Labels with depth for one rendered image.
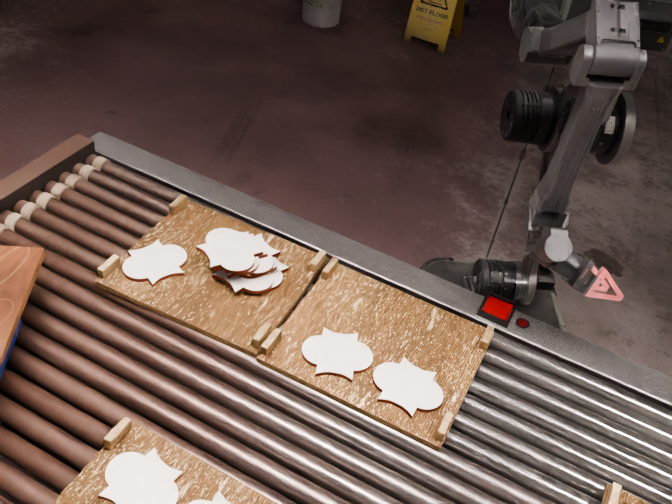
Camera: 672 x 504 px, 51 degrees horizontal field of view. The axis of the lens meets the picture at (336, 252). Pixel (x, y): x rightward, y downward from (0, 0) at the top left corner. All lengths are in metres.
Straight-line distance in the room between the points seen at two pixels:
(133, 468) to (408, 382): 0.55
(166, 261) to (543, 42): 0.96
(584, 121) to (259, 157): 2.49
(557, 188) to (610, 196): 2.53
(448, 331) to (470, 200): 2.07
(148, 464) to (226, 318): 0.38
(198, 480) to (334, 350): 0.39
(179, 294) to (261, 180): 1.96
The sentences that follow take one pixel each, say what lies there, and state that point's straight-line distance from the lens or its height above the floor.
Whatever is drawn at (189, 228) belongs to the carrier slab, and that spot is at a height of 0.94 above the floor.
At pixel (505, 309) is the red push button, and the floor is 0.93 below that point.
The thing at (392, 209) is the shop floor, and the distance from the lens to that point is 3.44.
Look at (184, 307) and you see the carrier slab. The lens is 1.58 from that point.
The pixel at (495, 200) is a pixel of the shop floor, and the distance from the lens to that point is 3.68.
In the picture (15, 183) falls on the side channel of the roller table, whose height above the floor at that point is 0.95.
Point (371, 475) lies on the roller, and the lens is 1.38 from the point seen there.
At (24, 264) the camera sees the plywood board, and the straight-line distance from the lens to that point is 1.57.
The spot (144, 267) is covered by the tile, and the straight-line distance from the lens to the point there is 1.66.
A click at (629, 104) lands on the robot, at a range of 2.05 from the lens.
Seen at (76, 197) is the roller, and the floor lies 0.92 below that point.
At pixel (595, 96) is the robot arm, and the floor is 1.51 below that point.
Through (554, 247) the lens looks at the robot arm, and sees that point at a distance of 1.47.
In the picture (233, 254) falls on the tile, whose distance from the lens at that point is 1.60.
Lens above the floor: 2.08
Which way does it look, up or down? 41 degrees down
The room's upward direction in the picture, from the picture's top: 9 degrees clockwise
